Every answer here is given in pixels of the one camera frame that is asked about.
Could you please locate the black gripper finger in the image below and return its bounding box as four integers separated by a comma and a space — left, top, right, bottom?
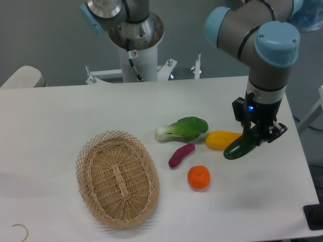
257, 122, 288, 146
241, 121, 252, 136

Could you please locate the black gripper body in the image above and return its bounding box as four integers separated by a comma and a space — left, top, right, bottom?
232, 92, 282, 132

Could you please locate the dark green cucumber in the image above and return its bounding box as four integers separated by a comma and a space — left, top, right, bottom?
223, 126, 260, 160

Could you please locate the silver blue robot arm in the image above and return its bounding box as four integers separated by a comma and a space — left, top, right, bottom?
80, 1, 303, 145

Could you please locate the woven wicker basket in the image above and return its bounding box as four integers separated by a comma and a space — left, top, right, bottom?
76, 131, 159, 228

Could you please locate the yellow squash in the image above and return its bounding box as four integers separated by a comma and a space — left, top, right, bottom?
205, 131, 242, 150

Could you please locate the green bok choy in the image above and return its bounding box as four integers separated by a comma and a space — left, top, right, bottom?
154, 116, 208, 141

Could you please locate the orange tangerine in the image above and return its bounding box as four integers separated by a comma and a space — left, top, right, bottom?
187, 165, 210, 190

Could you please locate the purple sweet potato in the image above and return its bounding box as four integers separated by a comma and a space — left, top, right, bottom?
169, 143, 195, 168

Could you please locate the black device at table edge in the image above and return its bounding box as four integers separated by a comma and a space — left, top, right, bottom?
303, 204, 322, 230

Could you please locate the blue plastic bag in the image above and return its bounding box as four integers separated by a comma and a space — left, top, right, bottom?
289, 0, 322, 32

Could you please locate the white chair back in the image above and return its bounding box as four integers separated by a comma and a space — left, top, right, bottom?
1, 66, 48, 90

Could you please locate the tan rubber band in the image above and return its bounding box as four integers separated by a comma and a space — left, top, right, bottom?
12, 224, 29, 241

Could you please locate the white frame at right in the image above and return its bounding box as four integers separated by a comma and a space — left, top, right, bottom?
296, 86, 322, 134

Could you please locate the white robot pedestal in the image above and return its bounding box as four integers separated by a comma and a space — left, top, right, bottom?
85, 12, 203, 86

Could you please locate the black cable on pedestal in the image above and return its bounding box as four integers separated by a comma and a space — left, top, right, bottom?
126, 38, 144, 82

